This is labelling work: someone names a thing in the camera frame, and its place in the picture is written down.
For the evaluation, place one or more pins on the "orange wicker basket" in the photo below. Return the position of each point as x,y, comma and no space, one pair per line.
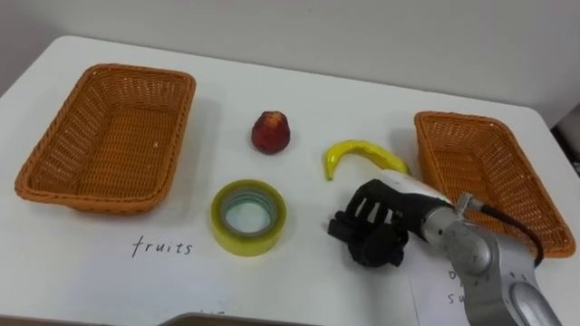
489,176
113,136

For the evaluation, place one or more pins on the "yellow banana soft toy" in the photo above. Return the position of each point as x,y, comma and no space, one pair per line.
362,151

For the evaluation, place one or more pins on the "white desk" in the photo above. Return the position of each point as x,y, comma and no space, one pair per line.
290,190

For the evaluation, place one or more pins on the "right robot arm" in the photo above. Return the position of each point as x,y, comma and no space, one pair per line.
480,267

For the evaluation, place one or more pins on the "white paper sheet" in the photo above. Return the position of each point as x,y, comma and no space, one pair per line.
435,290

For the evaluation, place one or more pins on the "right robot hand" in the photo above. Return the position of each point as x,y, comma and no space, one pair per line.
385,213

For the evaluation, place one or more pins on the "robot body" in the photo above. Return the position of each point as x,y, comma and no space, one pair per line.
235,319

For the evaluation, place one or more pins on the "yellow tape roll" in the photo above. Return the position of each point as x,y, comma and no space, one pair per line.
248,217

